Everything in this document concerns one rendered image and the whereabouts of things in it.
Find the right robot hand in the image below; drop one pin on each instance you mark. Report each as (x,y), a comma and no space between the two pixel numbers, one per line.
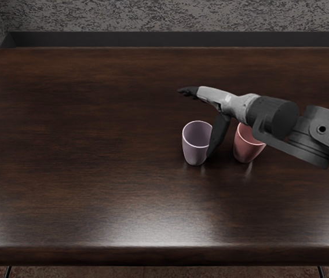
(221,100)

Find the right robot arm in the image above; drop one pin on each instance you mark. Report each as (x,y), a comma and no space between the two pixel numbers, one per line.
(294,127)

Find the lilac cup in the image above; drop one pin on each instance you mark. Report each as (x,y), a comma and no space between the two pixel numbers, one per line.
(194,146)

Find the pink cup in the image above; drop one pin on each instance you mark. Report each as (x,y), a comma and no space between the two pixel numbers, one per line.
(245,147)

